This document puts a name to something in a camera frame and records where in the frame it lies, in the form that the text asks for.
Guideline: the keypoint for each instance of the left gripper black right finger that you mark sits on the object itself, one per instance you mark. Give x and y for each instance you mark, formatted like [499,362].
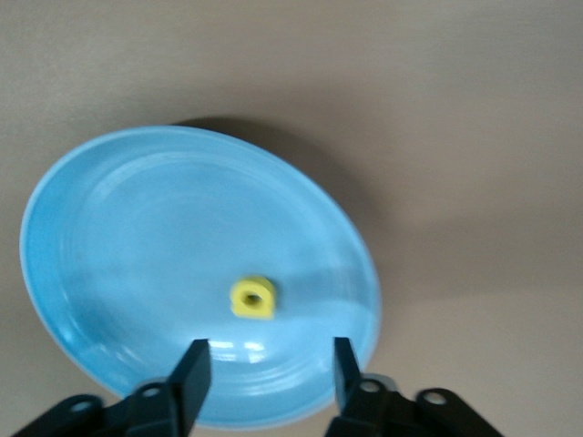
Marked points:
[350,391]

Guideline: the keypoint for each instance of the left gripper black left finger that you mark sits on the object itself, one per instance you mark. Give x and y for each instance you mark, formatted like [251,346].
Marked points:
[187,391]

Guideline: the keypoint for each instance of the yellow foam letter a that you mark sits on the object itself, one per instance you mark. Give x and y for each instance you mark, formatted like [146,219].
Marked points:
[267,296]

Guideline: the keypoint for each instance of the blue plate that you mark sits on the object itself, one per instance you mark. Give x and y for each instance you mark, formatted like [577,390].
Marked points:
[159,250]

